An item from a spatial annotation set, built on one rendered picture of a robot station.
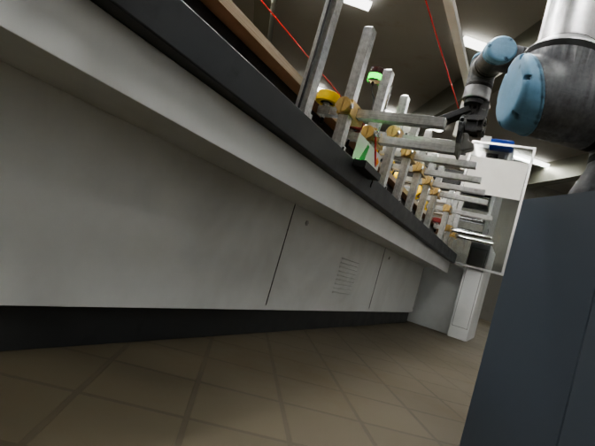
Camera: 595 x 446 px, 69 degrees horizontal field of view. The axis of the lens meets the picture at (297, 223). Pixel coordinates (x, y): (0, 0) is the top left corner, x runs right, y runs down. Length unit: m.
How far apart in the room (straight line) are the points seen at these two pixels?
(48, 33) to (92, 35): 0.07
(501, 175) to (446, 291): 1.13
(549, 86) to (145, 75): 0.72
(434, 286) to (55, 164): 3.66
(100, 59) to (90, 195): 0.35
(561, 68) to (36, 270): 1.07
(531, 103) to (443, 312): 3.38
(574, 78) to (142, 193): 0.93
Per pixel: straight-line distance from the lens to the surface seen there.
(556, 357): 0.88
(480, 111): 1.66
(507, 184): 4.15
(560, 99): 0.96
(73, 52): 0.74
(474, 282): 4.05
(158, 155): 1.11
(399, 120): 1.43
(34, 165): 0.95
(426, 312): 4.23
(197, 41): 0.84
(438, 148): 1.63
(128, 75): 0.79
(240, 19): 1.23
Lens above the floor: 0.36
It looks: 3 degrees up
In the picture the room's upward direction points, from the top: 16 degrees clockwise
